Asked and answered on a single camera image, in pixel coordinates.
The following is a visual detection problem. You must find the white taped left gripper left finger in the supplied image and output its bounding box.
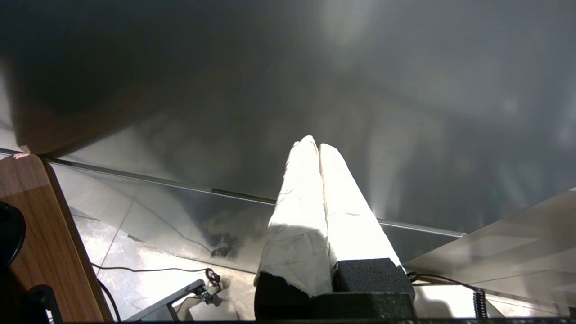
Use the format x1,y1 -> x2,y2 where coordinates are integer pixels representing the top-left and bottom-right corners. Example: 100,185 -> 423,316
254,135 -> 333,321

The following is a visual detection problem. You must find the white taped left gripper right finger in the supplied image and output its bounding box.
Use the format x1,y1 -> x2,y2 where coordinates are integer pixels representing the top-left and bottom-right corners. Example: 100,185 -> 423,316
319,143 -> 415,294

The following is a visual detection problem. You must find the black metal stand leg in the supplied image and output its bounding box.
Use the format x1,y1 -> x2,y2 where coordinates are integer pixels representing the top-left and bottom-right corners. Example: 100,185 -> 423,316
125,279 -> 206,321

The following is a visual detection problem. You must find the stainless steel appliance door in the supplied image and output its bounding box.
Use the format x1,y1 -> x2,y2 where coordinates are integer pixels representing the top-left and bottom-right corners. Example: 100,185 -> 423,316
0,0 -> 576,275

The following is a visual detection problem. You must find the gray cabinet panel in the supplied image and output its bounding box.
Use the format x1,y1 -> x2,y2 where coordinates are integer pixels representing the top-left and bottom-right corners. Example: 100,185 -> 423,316
404,188 -> 576,315

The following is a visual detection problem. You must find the wooden table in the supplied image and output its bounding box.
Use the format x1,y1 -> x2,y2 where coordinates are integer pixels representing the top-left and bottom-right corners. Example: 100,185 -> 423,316
0,153 -> 113,323

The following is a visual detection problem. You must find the black clamp block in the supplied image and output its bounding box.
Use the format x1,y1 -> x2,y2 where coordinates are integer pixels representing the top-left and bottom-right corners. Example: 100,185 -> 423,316
25,284 -> 62,324

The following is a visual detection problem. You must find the black round object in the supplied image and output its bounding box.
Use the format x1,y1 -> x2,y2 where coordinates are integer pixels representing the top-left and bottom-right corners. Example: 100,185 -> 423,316
0,200 -> 26,267

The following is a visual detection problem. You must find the black coiled cable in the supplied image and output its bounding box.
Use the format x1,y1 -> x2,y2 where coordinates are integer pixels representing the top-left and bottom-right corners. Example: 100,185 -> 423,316
406,272 -> 490,319

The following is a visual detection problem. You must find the thin black floor cable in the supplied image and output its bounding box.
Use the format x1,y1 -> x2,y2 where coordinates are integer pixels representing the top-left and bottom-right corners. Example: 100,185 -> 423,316
90,263 -> 222,291

